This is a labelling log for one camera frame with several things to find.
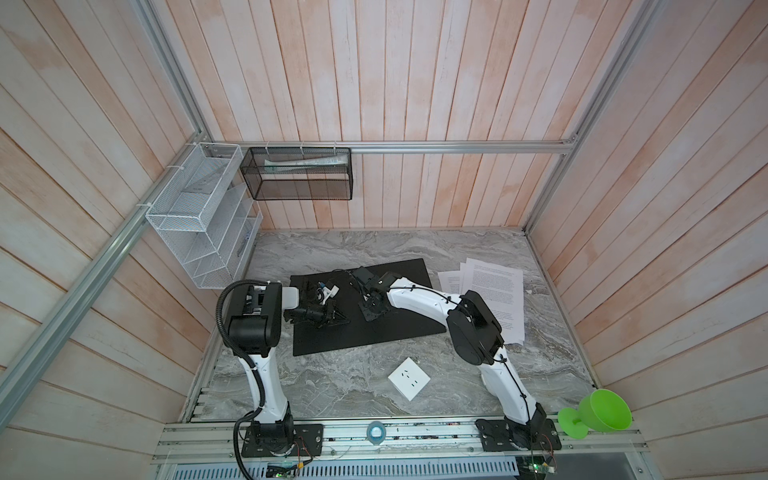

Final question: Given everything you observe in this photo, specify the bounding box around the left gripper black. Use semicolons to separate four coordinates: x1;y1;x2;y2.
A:
284;299;350;329

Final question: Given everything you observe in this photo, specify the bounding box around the blue folder black inside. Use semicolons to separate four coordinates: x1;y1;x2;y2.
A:
290;271;447;356

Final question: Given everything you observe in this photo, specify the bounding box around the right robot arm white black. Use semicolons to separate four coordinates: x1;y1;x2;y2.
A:
350;267;546;451

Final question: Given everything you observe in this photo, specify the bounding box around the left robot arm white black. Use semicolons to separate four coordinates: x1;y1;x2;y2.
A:
216;280;349;459

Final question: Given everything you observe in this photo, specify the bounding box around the bottom printed paper sheet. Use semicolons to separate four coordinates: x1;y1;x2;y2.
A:
438;271;463;294

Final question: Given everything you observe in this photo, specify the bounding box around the printed paper sheet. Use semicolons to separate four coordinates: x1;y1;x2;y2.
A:
438;271;463;294
456;262;474;294
465;259;525;345

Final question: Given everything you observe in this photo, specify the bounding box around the middle printed paper sheet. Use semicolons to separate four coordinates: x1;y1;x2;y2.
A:
456;262;474;294

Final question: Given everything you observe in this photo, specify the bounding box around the blue tape roll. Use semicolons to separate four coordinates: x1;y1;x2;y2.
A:
366;421;387;445

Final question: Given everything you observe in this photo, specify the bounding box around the top printed paper sheet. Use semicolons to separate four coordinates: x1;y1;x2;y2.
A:
465;259;525;345

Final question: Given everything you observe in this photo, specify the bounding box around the green plastic funnel cup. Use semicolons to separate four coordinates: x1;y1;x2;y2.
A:
557;389;633;440

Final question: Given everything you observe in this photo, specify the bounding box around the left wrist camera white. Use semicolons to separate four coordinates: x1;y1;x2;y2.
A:
318;283;339;305

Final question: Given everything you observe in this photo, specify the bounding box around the white wall socket plate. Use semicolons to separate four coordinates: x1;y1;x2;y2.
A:
388;357;431;401

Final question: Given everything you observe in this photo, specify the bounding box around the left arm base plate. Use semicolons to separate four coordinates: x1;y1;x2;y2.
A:
240;422;324;459

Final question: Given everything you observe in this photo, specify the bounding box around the black corrugated cable hose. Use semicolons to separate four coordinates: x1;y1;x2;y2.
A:
214;279;268;480

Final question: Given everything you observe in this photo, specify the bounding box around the white wire mesh shelf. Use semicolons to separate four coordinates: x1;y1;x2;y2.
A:
146;143;263;290

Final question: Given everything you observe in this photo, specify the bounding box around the black wire mesh basket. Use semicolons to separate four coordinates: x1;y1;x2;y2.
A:
240;146;354;202

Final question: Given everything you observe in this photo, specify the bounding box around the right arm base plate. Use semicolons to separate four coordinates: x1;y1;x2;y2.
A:
475;418;562;452

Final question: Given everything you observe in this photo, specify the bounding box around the aluminium mounting rail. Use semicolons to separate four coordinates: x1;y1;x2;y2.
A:
151;416;650;464

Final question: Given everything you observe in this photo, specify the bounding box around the horizontal aluminium frame bar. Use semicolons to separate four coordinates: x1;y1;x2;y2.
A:
232;140;575;154

